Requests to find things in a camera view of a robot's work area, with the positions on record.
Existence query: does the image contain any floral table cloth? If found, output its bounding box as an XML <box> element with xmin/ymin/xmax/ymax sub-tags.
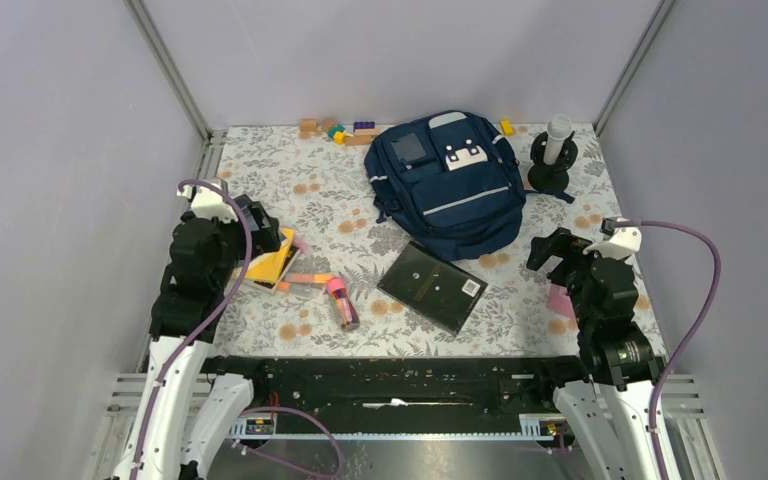
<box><xmin>214</xmin><ymin>123</ymin><xmax>620</xmax><ymax>357</ymax></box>

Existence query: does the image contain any wooden cube block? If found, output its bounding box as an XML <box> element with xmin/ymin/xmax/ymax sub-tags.
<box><xmin>298</xmin><ymin>119</ymin><xmax>319</xmax><ymax>133</ymax></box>

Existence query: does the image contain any long wooden block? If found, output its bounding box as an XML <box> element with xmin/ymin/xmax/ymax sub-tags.
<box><xmin>344</xmin><ymin>135</ymin><xmax>375</xmax><ymax>146</ymax></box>

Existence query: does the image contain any pink topped pen tube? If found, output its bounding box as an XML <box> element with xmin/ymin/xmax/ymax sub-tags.
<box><xmin>325</xmin><ymin>277</ymin><xmax>360</xmax><ymax>332</ymax></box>

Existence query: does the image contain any teal toy block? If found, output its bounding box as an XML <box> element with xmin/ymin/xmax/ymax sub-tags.
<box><xmin>327</xmin><ymin>124</ymin><xmax>345</xmax><ymax>138</ymax></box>

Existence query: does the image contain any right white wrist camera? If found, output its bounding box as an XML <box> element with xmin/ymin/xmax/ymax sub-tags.
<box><xmin>583</xmin><ymin>217</ymin><xmax>642</xmax><ymax>260</ymax></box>

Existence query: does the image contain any pink pencil case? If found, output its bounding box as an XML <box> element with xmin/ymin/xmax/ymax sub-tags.
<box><xmin>547</xmin><ymin>284</ymin><xmax>575</xmax><ymax>319</ymax></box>

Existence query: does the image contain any yellow book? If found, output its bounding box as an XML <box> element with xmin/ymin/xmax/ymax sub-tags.
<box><xmin>243</xmin><ymin>227</ymin><xmax>301</xmax><ymax>294</ymax></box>

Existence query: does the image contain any navy blue student backpack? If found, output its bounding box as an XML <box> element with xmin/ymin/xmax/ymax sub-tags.
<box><xmin>363</xmin><ymin>110</ymin><xmax>575</xmax><ymax>262</ymax></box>

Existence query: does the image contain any black notebook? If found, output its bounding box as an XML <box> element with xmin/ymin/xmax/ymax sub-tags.
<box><xmin>377</xmin><ymin>241</ymin><xmax>488</xmax><ymax>335</ymax></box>

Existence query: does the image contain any purple toy block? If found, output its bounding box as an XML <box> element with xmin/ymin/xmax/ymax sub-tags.
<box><xmin>353</xmin><ymin>121</ymin><xmax>376</xmax><ymax>130</ymax></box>

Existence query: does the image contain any yellow block at back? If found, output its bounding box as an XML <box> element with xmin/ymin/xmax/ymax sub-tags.
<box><xmin>500</xmin><ymin>119</ymin><xmax>516</xmax><ymax>136</ymax></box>

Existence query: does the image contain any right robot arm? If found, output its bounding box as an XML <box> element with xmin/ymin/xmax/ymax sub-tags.
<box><xmin>526</xmin><ymin>220</ymin><xmax>681</xmax><ymax>479</ymax></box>

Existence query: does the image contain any orange pink highlighter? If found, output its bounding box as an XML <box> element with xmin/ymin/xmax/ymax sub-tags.
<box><xmin>277</xmin><ymin>273</ymin><xmax>334</xmax><ymax>296</ymax></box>

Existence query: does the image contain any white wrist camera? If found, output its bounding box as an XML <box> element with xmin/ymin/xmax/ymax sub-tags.
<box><xmin>177</xmin><ymin>185</ymin><xmax>238</xmax><ymax>224</ymax></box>
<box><xmin>583</xmin><ymin>217</ymin><xmax>642</xmax><ymax>260</ymax></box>

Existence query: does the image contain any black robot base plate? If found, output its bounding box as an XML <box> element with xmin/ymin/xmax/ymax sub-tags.
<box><xmin>201</xmin><ymin>356</ymin><xmax>585</xmax><ymax>435</ymax></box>

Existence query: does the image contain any black microphone stand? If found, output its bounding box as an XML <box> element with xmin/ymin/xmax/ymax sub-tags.
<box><xmin>527</xmin><ymin>131</ymin><xmax>578</xmax><ymax>194</ymax></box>

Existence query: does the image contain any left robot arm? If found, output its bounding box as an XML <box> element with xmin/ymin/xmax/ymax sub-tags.
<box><xmin>112</xmin><ymin>187</ymin><xmax>282</xmax><ymax>479</ymax></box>

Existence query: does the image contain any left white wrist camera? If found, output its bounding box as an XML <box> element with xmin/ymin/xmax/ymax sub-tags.
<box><xmin>177</xmin><ymin>185</ymin><xmax>238</xmax><ymax>224</ymax></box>

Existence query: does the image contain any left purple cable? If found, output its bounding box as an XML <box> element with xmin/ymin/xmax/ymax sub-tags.
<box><xmin>128</xmin><ymin>178</ymin><xmax>255</xmax><ymax>480</ymax></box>

